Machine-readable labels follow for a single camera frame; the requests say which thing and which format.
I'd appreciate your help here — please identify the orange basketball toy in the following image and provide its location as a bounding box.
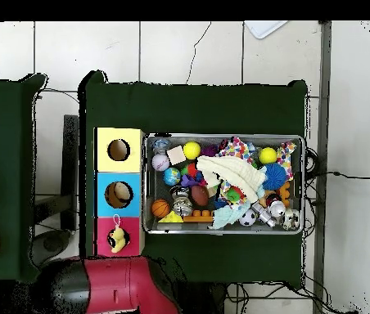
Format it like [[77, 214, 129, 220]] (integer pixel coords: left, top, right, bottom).
[[151, 199, 171, 219]]

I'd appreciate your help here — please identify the cream knitted cloth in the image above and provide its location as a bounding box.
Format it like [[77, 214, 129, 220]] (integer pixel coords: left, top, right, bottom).
[[196, 155, 267, 204]]

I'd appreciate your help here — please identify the colourful dotted cloth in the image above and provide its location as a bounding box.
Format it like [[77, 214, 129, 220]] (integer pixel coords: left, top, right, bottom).
[[219, 136, 256, 164]]

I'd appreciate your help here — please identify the mint green knitted cloth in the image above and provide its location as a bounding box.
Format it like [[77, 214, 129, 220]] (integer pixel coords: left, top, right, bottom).
[[211, 200, 251, 230]]

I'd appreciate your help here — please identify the yellow duck plush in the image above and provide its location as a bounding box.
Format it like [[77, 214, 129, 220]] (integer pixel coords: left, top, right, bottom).
[[106, 213, 131, 254]]

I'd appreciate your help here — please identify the silver mesh bin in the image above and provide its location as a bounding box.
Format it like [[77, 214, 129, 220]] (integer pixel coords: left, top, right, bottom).
[[142, 132, 305, 236]]

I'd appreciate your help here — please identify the wooden box with three holes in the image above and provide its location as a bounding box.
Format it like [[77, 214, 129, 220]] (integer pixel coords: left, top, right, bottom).
[[92, 126, 147, 260]]

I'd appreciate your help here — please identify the blue green globe ball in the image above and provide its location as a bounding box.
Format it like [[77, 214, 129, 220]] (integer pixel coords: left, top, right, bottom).
[[162, 167, 182, 186]]

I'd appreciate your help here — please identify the wooden block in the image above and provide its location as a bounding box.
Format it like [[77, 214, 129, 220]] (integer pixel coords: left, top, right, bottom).
[[165, 145, 187, 165]]

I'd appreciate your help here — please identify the yellow ball with seam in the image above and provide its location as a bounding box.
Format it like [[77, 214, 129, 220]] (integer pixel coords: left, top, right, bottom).
[[183, 140, 201, 160]]

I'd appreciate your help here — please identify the brown football toy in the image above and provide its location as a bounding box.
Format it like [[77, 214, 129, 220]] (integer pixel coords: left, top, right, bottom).
[[190, 185, 210, 208]]

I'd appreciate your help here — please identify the white baseball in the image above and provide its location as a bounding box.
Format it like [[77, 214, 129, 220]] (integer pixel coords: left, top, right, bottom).
[[151, 152, 171, 173]]

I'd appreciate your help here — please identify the dark green table cloth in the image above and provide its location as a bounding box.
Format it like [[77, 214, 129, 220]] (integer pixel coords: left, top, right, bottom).
[[0, 73, 48, 282], [78, 70, 309, 290]]

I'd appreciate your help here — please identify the plain yellow ball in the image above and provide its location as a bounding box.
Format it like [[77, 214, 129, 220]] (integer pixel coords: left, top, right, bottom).
[[259, 146, 278, 165]]

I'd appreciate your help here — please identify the blue spiky rubber ball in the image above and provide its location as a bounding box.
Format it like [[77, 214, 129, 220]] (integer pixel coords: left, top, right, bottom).
[[262, 162, 288, 191]]

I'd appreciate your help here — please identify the black stand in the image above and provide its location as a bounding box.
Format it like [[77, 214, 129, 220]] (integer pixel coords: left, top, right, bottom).
[[61, 114, 80, 231]]

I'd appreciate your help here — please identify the white tray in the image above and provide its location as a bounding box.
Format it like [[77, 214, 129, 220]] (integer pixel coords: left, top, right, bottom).
[[243, 20, 289, 40]]

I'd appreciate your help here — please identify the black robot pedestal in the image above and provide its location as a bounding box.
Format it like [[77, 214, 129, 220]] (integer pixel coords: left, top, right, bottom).
[[179, 281, 228, 314]]

